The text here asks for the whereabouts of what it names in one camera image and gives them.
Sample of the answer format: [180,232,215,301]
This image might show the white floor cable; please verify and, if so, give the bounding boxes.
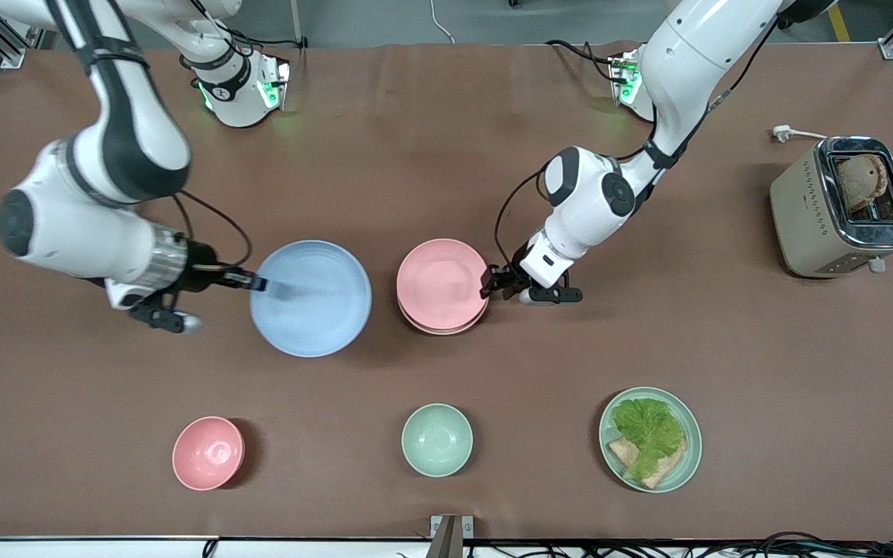
[429,0,457,45]

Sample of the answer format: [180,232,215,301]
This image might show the small pink bowl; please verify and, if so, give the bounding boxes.
[172,416,246,491]

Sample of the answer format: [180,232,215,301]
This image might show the brown bread slice on plate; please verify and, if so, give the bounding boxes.
[608,436,688,491]

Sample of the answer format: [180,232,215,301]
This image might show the brown toast slice in toaster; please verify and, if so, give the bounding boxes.
[836,153,889,212]

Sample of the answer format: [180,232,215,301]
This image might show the green lettuce leaf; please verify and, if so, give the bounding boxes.
[611,398,686,481]

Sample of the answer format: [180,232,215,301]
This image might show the white power plug with cord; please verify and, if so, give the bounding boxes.
[772,124,831,144]

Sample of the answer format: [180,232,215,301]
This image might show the brown table cover sheet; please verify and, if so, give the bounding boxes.
[0,43,893,542]

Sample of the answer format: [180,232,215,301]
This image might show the black cable at right base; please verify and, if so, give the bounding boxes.
[241,31,309,53]

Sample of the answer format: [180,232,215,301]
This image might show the green plate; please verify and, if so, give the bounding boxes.
[598,386,703,494]

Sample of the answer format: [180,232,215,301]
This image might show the blue plate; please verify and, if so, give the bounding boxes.
[249,239,374,359]

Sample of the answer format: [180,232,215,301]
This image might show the black cable at left base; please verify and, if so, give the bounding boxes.
[545,39,619,82]

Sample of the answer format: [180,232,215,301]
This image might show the beige and chrome toaster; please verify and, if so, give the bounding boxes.
[770,136,893,279]

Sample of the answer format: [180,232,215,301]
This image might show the beige plate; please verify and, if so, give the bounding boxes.
[398,298,488,337]

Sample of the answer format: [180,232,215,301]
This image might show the small green bowl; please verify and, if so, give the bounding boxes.
[402,403,474,478]

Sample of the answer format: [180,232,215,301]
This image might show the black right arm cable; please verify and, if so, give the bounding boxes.
[171,189,254,269]

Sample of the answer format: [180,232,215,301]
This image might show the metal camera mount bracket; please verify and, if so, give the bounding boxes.
[429,514,475,558]

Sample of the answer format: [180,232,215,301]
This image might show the black cable at base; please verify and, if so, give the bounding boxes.
[241,31,309,53]
[545,39,619,82]

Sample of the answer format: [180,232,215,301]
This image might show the pink plate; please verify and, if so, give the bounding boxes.
[396,238,490,332]

